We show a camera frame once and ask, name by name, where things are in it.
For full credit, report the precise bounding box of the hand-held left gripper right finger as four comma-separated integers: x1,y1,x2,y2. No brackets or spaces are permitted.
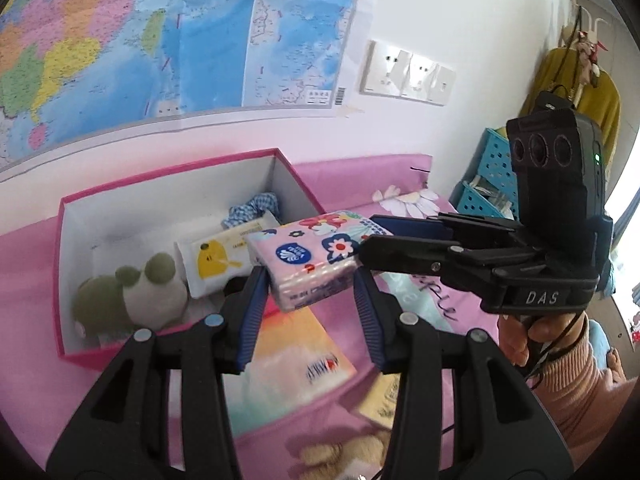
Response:
352,267,576,480

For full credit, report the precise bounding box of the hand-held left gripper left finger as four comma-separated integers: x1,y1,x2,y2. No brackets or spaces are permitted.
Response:
46,265,273,480

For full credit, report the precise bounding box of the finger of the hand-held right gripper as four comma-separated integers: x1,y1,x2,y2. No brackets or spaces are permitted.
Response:
359,233,532,291
367,211,527,249

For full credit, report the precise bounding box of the yellow duck wipes packet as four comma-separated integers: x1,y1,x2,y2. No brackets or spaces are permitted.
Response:
174,210,281,300

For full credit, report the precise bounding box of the floral tissue pack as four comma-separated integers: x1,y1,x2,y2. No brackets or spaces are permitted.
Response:
247,210,396,313

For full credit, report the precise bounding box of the blue gingham scrunchie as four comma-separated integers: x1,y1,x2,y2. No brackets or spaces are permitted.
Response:
222,191,280,228

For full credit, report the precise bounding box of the beige plush toy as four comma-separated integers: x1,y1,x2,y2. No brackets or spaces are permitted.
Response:
297,432,393,480

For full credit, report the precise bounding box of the pink cardboard box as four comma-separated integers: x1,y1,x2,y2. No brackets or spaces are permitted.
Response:
56,147,328,372

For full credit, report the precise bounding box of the green plush toy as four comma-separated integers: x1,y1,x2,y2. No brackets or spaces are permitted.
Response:
72,252,190,336

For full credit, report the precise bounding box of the person's right forearm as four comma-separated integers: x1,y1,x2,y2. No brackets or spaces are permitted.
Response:
527,327,632,472

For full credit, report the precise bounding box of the person's right hand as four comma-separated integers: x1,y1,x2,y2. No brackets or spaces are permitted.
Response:
497,311,591,370

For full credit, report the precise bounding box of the pastel tissue box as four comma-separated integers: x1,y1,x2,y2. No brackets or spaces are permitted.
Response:
222,305,358,436

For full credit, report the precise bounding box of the blue perforated plastic basket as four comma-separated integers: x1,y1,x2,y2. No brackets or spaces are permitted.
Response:
449,180,521,219
477,127,522,197

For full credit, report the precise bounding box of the yellow printed packet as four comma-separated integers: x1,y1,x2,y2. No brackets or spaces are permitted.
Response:
357,372,401,431

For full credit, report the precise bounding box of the yellow hanging garment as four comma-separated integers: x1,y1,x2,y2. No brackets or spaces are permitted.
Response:
520,47,622,161

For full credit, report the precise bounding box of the white wall socket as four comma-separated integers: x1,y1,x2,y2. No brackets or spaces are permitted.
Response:
360,40,407,97
400,52,437,103
427,64,457,107

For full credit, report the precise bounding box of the black cable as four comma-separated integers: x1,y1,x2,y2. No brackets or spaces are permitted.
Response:
525,310,592,391

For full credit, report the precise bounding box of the colourful wall map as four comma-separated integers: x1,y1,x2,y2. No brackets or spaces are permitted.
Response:
0,0,366,171

